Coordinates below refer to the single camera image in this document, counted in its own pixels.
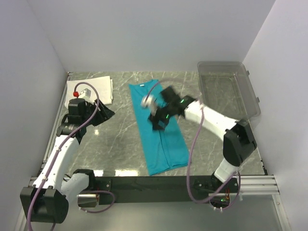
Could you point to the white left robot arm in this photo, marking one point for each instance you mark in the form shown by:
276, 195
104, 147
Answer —
49, 197

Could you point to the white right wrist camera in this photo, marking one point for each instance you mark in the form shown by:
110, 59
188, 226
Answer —
149, 102

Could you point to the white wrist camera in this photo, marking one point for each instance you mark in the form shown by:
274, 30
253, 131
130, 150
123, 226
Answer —
149, 102
84, 94

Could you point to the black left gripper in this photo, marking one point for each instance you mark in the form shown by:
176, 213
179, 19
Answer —
101, 111

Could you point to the teal t shirt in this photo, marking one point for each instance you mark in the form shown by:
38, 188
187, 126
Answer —
163, 150

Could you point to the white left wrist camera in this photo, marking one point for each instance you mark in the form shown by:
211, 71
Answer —
84, 94

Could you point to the folded white t shirt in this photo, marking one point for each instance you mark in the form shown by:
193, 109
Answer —
103, 85

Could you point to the clear plastic bin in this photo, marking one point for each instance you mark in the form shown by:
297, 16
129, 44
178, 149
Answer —
226, 88

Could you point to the aluminium frame rail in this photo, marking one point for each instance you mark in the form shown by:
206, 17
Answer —
257, 186

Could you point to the black base crossbar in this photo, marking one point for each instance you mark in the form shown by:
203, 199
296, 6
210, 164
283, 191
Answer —
141, 189

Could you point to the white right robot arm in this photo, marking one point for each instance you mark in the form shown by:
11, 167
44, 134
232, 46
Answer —
236, 135

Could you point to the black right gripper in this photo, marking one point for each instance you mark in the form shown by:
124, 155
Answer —
161, 115

